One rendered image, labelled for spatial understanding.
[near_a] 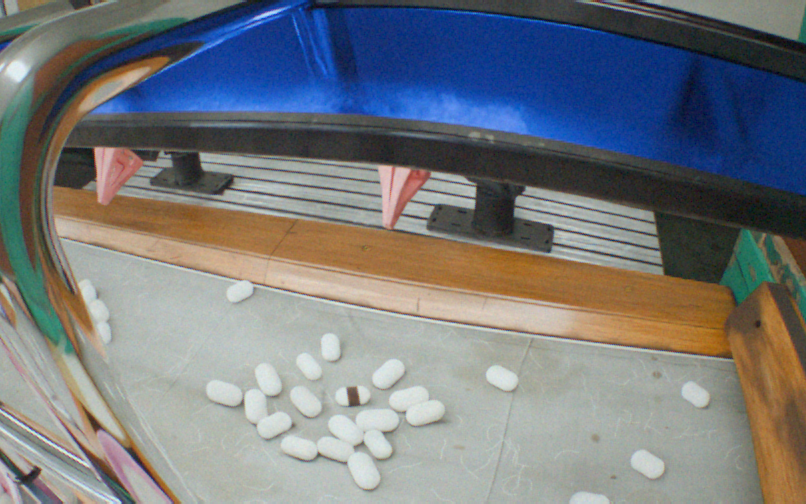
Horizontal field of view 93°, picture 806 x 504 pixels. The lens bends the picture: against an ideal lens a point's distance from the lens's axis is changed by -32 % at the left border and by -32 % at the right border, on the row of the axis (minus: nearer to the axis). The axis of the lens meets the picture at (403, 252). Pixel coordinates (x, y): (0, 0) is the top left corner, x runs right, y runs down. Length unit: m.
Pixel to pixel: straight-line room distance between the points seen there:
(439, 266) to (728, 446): 0.39
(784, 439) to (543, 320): 0.30
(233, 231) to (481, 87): 0.55
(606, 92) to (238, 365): 0.45
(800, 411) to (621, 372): 0.21
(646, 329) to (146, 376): 0.54
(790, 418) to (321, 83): 0.42
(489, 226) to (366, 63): 0.63
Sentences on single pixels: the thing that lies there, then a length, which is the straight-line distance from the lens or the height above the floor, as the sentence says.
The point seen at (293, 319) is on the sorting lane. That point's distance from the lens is 0.58.
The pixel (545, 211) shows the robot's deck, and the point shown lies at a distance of 0.92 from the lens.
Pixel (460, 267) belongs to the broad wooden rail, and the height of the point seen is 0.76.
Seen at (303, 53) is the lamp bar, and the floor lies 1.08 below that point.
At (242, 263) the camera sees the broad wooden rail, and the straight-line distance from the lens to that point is 0.65.
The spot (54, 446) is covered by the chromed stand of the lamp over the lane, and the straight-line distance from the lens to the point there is 0.23.
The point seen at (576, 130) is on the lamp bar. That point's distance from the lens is 0.18.
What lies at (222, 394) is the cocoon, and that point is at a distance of 0.49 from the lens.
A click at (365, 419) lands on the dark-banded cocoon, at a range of 0.46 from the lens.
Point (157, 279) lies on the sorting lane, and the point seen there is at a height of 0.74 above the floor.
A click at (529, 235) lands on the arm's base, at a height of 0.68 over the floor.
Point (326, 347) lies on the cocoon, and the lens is 0.52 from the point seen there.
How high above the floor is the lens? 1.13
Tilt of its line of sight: 36 degrees down
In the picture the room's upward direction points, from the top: straight up
